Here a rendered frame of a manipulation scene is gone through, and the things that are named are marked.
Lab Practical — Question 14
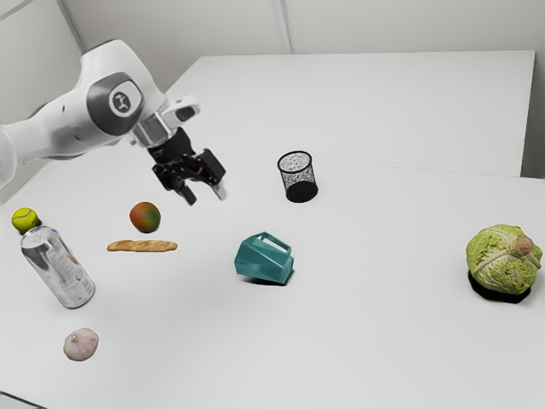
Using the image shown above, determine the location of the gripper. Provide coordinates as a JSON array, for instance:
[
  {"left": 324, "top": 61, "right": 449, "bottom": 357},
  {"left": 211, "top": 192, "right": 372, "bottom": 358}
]
[{"left": 146, "top": 127, "right": 228, "bottom": 207}]

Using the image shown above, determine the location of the teal faceted mug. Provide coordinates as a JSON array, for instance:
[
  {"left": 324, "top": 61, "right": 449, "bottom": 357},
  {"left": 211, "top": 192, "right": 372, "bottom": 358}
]
[{"left": 233, "top": 231, "right": 295, "bottom": 286}]

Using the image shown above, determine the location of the red green mango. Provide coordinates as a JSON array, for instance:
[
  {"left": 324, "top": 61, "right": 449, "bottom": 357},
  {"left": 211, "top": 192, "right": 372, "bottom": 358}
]
[{"left": 129, "top": 201, "right": 162, "bottom": 233}]

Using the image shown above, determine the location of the baguette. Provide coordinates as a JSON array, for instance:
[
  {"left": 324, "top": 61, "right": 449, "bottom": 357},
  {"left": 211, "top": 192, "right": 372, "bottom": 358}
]
[{"left": 106, "top": 239, "right": 179, "bottom": 253}]

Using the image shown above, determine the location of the black mesh pen holder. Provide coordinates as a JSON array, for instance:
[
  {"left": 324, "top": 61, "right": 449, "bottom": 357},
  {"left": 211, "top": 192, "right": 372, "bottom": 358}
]
[{"left": 277, "top": 150, "right": 319, "bottom": 204}]

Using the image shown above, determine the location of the silver metal bottle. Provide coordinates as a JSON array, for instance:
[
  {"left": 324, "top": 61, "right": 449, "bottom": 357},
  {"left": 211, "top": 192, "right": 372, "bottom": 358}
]
[{"left": 20, "top": 225, "right": 96, "bottom": 310}]

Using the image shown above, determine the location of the yellow tennis ball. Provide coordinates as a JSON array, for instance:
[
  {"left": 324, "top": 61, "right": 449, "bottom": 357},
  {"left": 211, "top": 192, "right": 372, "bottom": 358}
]
[{"left": 11, "top": 207, "right": 41, "bottom": 234}]

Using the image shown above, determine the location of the garlic bulb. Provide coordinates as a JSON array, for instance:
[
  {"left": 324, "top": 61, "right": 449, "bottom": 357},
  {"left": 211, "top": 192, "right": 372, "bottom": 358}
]
[{"left": 63, "top": 327, "right": 100, "bottom": 363}]

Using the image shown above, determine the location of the green cabbage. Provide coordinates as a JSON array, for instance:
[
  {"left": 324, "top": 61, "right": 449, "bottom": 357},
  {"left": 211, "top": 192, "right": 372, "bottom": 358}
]
[{"left": 465, "top": 224, "right": 545, "bottom": 295}]

